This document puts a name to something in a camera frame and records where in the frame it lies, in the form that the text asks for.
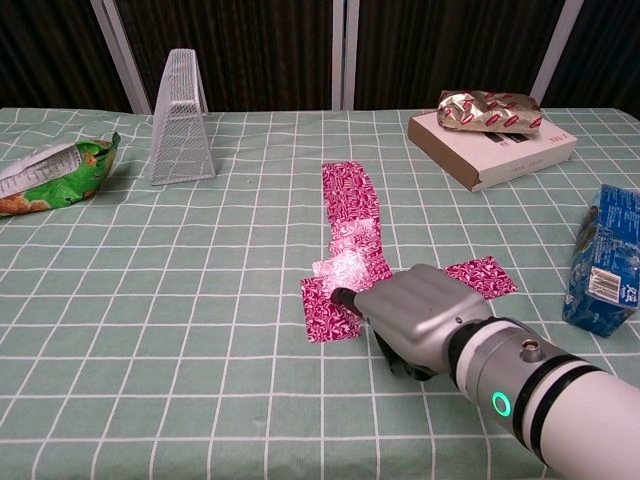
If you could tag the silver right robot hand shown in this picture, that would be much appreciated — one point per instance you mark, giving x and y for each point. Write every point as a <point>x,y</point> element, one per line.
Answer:
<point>420,315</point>

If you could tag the green snack bag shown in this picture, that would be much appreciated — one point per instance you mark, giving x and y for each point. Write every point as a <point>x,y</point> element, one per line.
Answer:
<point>60,180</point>

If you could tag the dark corrugated screen panel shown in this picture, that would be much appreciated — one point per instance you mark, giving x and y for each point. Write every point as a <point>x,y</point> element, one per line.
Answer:
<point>605,50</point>
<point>250,50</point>
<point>45,50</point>
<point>440,45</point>

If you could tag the flat white cardboard box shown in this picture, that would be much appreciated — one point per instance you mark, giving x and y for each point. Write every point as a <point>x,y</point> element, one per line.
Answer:
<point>505,156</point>

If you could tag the gold red foil snack bag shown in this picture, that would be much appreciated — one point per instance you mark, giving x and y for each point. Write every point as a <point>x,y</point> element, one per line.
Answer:
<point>480,112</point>

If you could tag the green checked tablecloth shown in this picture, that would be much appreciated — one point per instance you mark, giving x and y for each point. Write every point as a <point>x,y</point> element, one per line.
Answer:
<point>150,350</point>

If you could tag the blue snack package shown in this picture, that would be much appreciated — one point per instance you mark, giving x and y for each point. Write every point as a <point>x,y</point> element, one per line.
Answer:
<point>607,260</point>

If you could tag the white screen frame post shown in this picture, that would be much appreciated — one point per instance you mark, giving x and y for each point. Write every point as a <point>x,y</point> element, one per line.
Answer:
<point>345,50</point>
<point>557,47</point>
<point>122,55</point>

